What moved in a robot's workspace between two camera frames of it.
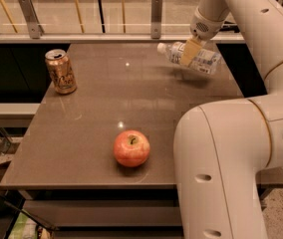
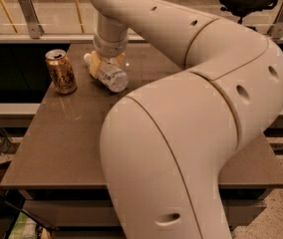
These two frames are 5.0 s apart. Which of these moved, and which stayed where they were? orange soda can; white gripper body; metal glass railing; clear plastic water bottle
Moved: clear plastic water bottle; white gripper body
Stayed: orange soda can; metal glass railing
